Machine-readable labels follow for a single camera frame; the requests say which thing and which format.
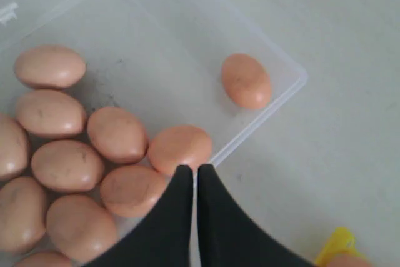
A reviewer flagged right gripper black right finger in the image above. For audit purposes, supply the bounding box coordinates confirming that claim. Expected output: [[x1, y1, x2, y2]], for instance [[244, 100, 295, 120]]
[[197, 164, 313, 267]]

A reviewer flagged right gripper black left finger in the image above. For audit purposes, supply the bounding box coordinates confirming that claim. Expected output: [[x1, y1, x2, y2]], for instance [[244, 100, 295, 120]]
[[86, 165, 193, 267]]

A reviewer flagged brown egg middle right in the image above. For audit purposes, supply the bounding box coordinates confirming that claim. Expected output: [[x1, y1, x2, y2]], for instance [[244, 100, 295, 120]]
[[99, 165, 168, 218]]

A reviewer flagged brown egg centre right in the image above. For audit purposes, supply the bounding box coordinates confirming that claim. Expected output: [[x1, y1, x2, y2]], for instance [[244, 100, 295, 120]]
[[46, 194, 119, 263]]

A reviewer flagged brown egg far right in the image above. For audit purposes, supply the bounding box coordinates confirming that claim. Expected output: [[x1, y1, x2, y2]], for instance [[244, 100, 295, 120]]
[[147, 124, 213, 176]]

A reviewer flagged brown egg middle row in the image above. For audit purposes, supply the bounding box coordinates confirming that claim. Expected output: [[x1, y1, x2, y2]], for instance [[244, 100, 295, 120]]
[[87, 106, 148, 164]]

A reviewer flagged yellow plastic egg tray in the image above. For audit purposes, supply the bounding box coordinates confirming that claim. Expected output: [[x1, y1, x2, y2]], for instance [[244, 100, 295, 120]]
[[314, 226, 366, 266]]

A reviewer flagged brown egg near right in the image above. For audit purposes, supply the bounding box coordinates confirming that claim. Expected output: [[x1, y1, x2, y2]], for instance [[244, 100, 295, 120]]
[[14, 251, 73, 267]]

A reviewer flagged brown egg lower centre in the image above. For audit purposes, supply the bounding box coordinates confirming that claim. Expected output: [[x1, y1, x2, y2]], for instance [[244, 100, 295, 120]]
[[1, 176, 48, 253]]

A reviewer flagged brown egg far corner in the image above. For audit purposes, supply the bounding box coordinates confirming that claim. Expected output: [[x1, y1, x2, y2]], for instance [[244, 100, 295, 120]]
[[221, 53, 273, 109]]

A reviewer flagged brown egg centre left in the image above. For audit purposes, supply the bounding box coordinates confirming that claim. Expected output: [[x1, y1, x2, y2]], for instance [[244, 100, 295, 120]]
[[16, 89, 87, 139]]

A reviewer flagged brown egg lower left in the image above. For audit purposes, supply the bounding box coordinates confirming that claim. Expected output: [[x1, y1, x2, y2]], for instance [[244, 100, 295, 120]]
[[1, 113, 30, 181]]

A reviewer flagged clear plastic bin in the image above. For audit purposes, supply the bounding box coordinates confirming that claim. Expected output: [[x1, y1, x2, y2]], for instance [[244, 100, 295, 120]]
[[0, 0, 309, 267]]

